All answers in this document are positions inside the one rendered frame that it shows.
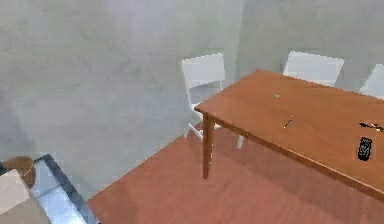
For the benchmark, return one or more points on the small grey-green lump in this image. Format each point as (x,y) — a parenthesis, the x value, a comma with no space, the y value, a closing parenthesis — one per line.
(276,95)

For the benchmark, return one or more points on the brown wooden table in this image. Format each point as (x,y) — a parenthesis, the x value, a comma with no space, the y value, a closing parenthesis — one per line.
(310,110)

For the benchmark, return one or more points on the black remote control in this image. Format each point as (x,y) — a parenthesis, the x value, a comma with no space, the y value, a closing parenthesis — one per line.
(365,149)

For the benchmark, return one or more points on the pale beige box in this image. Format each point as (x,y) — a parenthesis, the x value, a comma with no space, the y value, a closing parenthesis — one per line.
(13,196)

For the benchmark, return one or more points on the black and yellow pen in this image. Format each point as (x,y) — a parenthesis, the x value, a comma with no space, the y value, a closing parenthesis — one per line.
(370,126)

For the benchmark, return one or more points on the brown bowl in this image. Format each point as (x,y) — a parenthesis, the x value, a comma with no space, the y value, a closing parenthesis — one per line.
(23,166)

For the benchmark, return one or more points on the thin pencil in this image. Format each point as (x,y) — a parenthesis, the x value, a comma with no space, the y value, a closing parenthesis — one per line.
(289,121)

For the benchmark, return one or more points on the white chair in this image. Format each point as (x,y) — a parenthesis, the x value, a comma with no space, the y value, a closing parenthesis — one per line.
(375,83)
(203,71)
(313,68)

